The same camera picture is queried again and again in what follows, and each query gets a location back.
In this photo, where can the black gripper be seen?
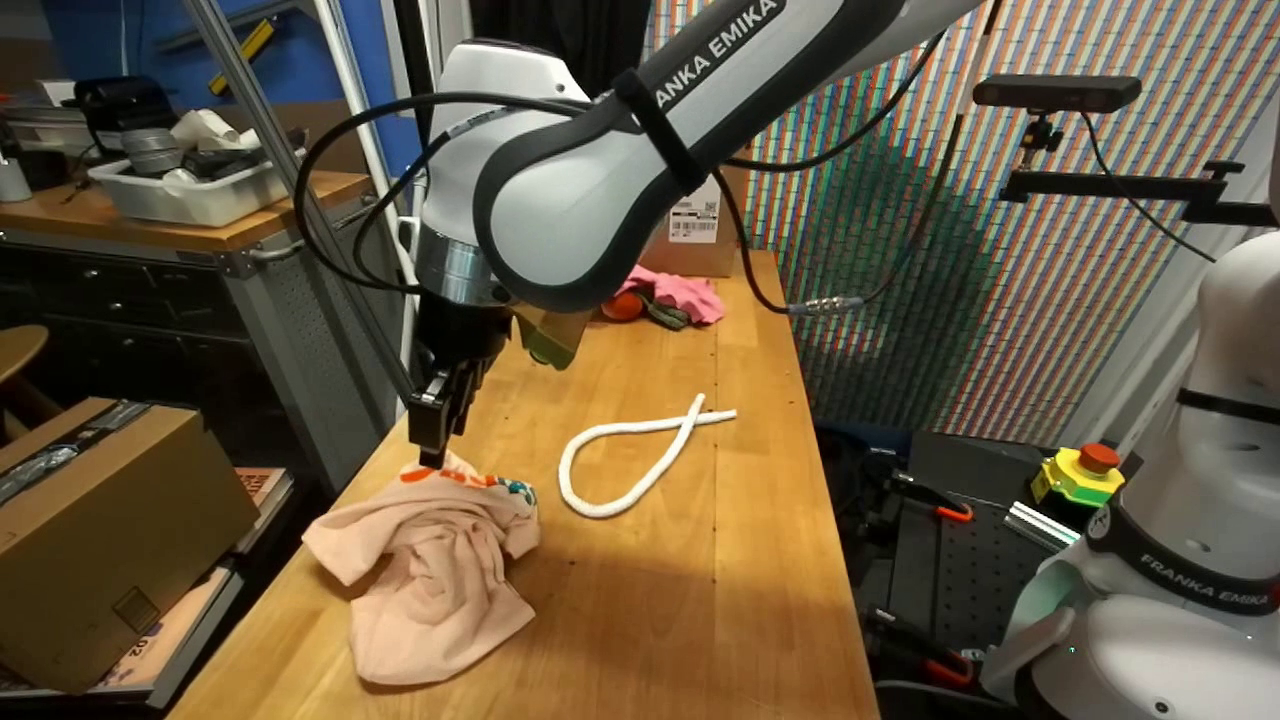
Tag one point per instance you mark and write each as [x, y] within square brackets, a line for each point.
[452, 344]

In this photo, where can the peach shirt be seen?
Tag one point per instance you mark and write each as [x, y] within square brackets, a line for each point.
[430, 563]

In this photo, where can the pink shirt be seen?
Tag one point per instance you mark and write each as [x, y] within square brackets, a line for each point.
[667, 298]

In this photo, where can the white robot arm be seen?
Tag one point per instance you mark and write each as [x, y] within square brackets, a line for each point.
[1166, 606]

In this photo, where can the side workbench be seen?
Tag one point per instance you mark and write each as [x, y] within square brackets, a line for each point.
[234, 320]

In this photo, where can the cardboard box on table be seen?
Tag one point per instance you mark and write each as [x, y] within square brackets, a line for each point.
[696, 233]

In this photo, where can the white plastic bin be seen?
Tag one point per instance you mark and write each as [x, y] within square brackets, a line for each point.
[207, 190]

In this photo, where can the large cardboard box left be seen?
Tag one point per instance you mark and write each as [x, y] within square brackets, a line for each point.
[109, 513]

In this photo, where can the yellow emergency stop button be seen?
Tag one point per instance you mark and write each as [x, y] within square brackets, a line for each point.
[1086, 475]

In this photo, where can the black camera on stand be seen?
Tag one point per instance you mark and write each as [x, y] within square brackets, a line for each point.
[1057, 93]

